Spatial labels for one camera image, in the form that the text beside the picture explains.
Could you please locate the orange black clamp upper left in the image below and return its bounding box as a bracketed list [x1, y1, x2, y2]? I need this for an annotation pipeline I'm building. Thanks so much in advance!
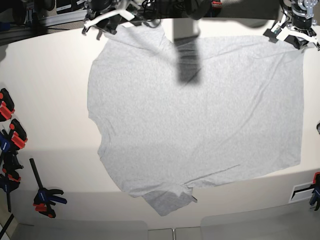
[0, 88, 15, 122]

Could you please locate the blue clamp right edge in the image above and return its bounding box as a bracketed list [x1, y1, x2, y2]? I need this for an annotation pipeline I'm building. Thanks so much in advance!
[309, 172, 320, 211]

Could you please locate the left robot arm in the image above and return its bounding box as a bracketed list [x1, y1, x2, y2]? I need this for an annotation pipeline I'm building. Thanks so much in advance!
[279, 0, 320, 51]

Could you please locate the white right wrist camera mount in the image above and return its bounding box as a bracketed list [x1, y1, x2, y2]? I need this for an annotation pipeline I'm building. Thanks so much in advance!
[81, 4, 137, 35]

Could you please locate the grey T-shirt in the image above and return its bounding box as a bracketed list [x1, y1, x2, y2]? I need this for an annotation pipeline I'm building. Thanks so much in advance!
[87, 26, 304, 216]

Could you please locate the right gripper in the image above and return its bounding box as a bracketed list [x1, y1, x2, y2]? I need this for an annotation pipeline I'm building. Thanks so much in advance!
[96, 16, 119, 33]

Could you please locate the aluminium frame rail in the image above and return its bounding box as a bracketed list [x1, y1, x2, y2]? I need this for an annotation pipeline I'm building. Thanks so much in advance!
[0, 10, 87, 46]

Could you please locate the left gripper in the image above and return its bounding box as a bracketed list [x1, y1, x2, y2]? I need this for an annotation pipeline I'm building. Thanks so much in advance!
[284, 35, 309, 49]

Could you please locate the orange black clamp lower left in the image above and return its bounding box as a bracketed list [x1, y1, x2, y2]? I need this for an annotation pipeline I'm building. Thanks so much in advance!
[9, 118, 28, 151]

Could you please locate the orange black clamp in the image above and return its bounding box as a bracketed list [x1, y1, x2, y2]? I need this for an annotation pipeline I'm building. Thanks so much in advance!
[0, 88, 15, 122]
[9, 118, 28, 151]

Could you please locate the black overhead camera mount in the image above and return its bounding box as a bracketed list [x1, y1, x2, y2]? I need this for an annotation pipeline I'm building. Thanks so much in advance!
[183, 0, 212, 20]

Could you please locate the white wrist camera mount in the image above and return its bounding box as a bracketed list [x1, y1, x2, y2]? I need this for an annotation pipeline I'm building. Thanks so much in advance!
[81, 4, 137, 35]
[263, 24, 320, 51]

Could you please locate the blue bar clamp on table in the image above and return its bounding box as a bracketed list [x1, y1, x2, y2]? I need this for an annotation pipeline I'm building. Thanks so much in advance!
[29, 158, 67, 219]

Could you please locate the white label plate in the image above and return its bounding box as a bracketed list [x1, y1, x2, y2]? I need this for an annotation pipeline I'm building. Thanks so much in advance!
[288, 182, 314, 204]

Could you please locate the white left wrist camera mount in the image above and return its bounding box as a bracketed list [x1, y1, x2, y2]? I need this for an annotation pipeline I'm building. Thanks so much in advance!
[263, 24, 320, 51]

